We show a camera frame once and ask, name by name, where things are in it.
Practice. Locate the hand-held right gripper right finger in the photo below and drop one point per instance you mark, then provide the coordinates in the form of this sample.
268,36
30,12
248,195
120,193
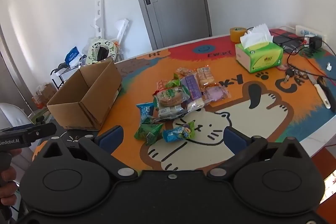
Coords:
233,138

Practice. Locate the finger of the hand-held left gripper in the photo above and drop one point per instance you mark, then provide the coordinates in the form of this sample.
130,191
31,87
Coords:
42,130
18,128

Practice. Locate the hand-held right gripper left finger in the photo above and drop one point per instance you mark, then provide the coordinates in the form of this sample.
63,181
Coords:
113,138

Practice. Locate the dark green foil snack packet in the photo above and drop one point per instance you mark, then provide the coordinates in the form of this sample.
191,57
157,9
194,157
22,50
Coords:
152,138
143,130

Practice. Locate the brown cardboard box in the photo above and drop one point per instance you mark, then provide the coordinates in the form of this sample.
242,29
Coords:
97,106

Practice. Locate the blue snack packet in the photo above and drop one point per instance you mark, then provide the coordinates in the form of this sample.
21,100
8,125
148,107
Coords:
145,111

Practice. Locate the purple round pastry packet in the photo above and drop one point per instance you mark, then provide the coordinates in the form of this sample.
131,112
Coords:
216,95

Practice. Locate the pale cake clear packet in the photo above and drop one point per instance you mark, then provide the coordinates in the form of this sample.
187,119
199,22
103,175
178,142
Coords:
197,104

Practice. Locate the blue green candy packet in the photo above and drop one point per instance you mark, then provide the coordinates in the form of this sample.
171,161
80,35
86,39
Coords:
176,134

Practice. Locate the orange-edged cracker packet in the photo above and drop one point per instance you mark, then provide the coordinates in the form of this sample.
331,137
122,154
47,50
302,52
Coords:
205,76

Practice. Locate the green-label round cake packet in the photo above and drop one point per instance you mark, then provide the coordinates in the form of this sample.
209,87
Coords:
170,98

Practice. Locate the orange red snack packet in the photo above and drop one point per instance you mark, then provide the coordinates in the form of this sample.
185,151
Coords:
160,85

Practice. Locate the light green snack packet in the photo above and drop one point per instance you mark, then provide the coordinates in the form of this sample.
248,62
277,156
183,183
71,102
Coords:
172,83

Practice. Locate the clear peanut crisp packet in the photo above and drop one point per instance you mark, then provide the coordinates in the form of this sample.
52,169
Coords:
185,71

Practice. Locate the person's left hand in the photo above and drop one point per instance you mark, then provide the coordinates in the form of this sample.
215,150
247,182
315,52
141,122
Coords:
9,176

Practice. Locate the green cartoon floor mat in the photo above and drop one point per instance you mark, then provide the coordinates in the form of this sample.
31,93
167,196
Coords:
39,117

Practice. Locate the white grey chair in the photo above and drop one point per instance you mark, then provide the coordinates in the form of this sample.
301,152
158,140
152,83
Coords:
13,113

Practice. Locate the small cardboard box with bags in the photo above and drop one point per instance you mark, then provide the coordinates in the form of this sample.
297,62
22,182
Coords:
46,94

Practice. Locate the grey side door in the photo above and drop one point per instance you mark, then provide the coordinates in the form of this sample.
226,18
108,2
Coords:
10,82

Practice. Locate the black metal rack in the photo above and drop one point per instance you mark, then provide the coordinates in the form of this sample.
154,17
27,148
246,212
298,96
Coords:
56,72

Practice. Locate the colourful cartoon cat table mat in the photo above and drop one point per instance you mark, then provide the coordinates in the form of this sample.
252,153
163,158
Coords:
147,77

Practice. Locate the blue plastic bag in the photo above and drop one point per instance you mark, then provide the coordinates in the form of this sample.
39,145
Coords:
72,54

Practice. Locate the green tissue box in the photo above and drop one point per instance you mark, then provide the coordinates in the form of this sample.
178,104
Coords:
262,58

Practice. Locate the bunch of keys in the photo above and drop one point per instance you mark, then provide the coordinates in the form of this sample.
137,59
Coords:
289,73

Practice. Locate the panda print toilet seat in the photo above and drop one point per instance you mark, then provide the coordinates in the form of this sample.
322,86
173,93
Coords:
92,52

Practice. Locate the yellow tape roll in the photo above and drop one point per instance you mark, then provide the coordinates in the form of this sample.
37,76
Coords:
236,35

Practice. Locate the black oblong tool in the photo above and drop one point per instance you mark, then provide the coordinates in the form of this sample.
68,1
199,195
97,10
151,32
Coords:
323,82

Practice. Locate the black flat case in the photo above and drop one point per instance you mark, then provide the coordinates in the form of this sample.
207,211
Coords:
286,41

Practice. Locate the short white shelf board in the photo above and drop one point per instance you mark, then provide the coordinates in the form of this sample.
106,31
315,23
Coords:
121,28

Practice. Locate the small white plastic clip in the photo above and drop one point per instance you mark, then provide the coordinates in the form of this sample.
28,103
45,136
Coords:
328,66

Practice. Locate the black power adapter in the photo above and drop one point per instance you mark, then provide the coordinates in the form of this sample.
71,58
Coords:
315,42

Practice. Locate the tall white shelf board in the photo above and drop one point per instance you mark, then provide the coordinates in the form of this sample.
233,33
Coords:
99,11

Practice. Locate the white power strip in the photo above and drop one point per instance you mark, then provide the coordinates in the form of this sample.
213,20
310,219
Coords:
304,29

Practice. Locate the grey room door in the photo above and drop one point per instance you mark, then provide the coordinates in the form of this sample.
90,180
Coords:
173,3

